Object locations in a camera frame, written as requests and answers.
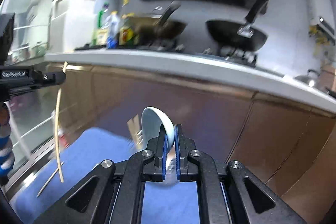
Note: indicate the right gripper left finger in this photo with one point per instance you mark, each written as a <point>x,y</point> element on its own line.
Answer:
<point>160,155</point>

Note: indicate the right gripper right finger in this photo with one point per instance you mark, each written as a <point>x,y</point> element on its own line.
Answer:
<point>228,192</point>

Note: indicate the white ceramic spoon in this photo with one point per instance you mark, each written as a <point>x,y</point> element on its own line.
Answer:
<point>151,120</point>

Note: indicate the blue gloved left hand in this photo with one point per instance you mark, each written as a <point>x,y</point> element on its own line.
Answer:
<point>7,157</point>

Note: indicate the glass sliding door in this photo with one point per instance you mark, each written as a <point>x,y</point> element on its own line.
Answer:
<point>31,114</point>

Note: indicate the blue towel mat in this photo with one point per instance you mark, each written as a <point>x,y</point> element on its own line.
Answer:
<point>162,203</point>

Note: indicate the white tall box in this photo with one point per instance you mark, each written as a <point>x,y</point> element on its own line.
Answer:
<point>72,24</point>

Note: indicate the green cap oil bottle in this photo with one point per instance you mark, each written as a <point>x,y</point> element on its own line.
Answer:
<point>99,21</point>

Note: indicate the clear plastic bottle blue label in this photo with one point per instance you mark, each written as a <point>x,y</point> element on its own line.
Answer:
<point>114,20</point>

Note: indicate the dark sauce bottle yellow label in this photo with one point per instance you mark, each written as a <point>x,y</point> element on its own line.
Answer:
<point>127,35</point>

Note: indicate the steel pot lid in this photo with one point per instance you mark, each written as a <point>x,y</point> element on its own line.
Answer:
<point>310,78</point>

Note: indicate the gas stove top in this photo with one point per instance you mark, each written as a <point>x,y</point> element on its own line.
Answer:
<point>226,53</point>

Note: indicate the black frying pan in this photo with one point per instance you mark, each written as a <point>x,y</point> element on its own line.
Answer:
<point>237,35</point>

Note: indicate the bronze wok with handle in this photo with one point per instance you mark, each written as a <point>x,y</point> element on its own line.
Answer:
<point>152,27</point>

